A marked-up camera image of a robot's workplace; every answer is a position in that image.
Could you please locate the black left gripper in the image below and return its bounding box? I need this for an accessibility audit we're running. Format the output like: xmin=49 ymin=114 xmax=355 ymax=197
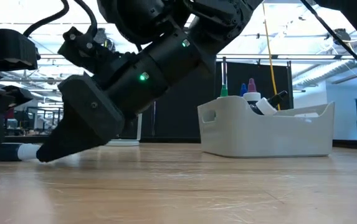
xmin=0 ymin=22 xmax=41 ymax=162

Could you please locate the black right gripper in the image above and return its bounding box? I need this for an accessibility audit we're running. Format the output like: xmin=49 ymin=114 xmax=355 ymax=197
xmin=36 ymin=52 xmax=170 ymax=163

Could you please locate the small dark blue coloring bottle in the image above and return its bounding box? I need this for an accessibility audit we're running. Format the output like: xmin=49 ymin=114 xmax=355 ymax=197
xmin=0 ymin=142 xmax=41 ymax=162

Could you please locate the large purple food coloring bottle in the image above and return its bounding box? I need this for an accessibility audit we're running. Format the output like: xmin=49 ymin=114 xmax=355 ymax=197
xmin=242 ymin=77 xmax=262 ymax=106

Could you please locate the grey plastic bin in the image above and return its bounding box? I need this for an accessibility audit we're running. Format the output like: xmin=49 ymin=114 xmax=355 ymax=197
xmin=196 ymin=95 xmax=336 ymax=159

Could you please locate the large black food coloring bottle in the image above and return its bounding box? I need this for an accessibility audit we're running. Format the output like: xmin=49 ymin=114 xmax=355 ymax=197
xmin=249 ymin=90 xmax=289 ymax=116

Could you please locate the black ceiling spotlight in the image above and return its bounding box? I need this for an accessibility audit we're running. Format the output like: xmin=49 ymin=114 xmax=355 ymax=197
xmin=104 ymin=38 xmax=117 ymax=53
xmin=333 ymin=27 xmax=352 ymax=44
xmin=93 ymin=27 xmax=108 ymax=45

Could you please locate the black curtain partition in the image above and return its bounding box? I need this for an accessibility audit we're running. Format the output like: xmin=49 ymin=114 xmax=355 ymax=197
xmin=118 ymin=58 xmax=294 ymax=144

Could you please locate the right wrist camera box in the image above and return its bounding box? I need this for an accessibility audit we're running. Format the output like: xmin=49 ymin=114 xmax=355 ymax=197
xmin=57 ymin=26 xmax=118 ymax=75

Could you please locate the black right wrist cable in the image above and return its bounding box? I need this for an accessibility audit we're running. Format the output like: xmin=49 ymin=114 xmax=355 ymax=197
xmin=73 ymin=0 xmax=100 ymax=35

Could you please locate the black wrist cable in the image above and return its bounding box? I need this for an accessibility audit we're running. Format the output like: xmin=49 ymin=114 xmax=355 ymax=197
xmin=73 ymin=0 xmax=100 ymax=35
xmin=23 ymin=0 xmax=70 ymax=37

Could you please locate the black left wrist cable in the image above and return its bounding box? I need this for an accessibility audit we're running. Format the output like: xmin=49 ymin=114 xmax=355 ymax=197
xmin=23 ymin=0 xmax=70 ymax=37

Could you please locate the yellow cable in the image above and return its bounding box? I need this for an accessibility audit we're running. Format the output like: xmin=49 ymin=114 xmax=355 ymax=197
xmin=260 ymin=0 xmax=281 ymax=111

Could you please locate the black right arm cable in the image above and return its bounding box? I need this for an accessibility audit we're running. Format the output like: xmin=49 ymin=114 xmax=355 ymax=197
xmin=299 ymin=0 xmax=357 ymax=79

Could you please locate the black metal table frame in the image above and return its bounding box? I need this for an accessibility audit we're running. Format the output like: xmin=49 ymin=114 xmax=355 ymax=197
xmin=3 ymin=134 xmax=357 ymax=152

